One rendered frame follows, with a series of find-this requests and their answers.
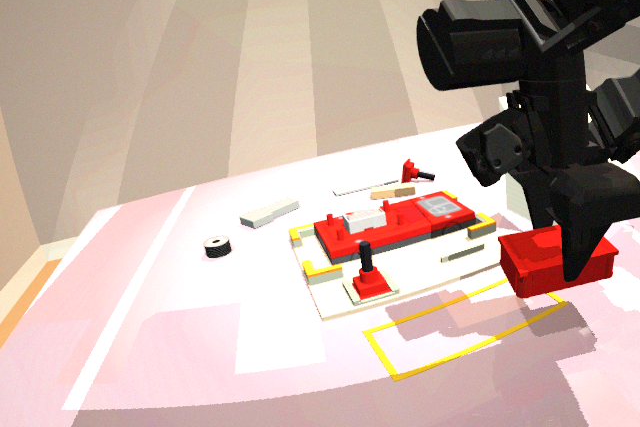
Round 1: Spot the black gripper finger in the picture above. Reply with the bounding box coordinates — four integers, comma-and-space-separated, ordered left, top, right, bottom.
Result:
508, 168, 555, 229
545, 207, 612, 282

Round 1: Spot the red rectangular shell with corner holes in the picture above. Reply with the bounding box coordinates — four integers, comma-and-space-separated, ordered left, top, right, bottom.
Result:
498, 225, 619, 299

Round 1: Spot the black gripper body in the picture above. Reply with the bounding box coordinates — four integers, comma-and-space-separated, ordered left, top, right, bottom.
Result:
513, 77, 640, 230

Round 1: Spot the small black tyre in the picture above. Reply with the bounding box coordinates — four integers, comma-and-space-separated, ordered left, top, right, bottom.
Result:
203, 236, 232, 258

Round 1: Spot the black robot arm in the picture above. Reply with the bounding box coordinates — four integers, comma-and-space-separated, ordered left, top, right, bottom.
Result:
416, 0, 640, 187

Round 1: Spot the yellow rectangular outline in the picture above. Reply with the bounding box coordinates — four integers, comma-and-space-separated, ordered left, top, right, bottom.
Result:
363, 278, 569, 382

